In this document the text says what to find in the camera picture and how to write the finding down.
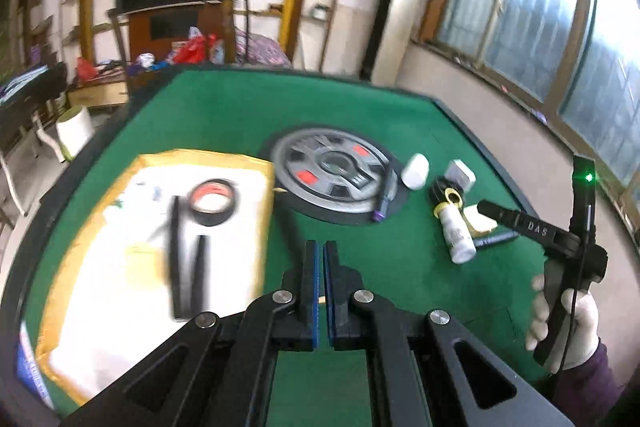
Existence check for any person's right forearm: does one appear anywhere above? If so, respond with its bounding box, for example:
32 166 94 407
547 342 640 427

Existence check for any white oval case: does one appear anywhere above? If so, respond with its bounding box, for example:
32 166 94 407
401 153 431 191

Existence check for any white box with yellow tape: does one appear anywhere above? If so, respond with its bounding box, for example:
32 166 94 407
15 149 277 418

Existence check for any black hair clip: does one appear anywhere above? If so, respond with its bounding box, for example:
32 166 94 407
429 176 463 205

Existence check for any small white bottle yellow ring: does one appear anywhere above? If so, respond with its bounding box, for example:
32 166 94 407
434 202 477 265

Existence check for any white cylindrical bin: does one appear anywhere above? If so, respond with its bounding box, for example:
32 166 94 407
56 106 95 160

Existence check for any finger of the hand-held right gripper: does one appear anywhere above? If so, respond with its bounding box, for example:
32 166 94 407
476 199 573 253

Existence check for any black tape roll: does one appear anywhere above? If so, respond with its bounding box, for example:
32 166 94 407
187 179 240 227

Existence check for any white charger adapter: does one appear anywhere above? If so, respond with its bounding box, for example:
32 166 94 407
445 159 477 192

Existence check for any short black pen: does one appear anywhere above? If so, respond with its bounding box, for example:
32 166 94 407
472 231 521 250

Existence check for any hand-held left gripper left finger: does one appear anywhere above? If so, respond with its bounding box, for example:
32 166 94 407
60 239 321 427

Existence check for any black marker with grey ends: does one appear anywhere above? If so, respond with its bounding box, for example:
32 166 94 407
187 234 210 318

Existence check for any person's right hand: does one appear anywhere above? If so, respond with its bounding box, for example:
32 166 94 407
525 274 600 375

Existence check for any white square case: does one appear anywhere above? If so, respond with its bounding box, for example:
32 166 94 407
462 202 498 235

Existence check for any dark wooden chair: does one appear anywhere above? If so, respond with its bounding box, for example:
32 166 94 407
107 8 133 98

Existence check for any round grey table control panel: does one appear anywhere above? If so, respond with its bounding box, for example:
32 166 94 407
260 124 408 228

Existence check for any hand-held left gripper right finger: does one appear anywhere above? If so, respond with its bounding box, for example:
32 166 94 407
322 241 576 427

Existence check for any wooden framed window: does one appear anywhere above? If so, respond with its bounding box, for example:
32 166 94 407
415 0 640 208

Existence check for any white standing air conditioner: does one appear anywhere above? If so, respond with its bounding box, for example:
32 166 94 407
360 0 432 82

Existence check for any brown wooden television cabinet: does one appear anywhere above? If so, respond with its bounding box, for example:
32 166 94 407
129 4 241 58

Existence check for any low wooden drawer cabinet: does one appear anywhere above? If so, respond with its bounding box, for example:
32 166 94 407
67 82 128 110

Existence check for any black marker with yellow ends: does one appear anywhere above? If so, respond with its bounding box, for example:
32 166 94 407
167 196 183 320

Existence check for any purple patterned cloth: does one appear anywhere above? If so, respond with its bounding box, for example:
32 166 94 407
235 32 293 68

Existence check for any black pen with purple cap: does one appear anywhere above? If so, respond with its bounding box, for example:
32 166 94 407
369 164 398 224

